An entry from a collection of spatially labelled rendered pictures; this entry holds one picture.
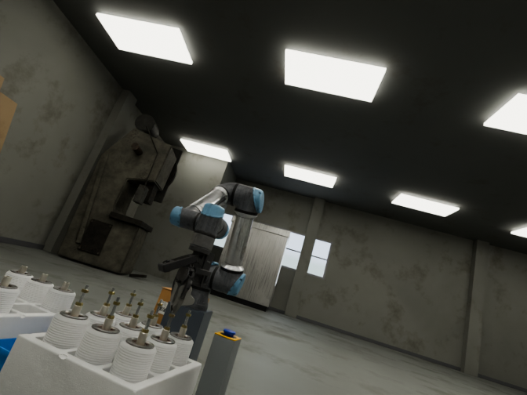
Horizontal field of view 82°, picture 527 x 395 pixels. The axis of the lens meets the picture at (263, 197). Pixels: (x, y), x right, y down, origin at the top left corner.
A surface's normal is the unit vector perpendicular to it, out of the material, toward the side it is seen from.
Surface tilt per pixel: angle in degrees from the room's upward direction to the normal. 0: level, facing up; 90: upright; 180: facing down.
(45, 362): 90
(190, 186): 90
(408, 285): 90
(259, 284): 90
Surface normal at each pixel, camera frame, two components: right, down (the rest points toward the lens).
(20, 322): 0.94, 0.21
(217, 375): -0.22, -0.34
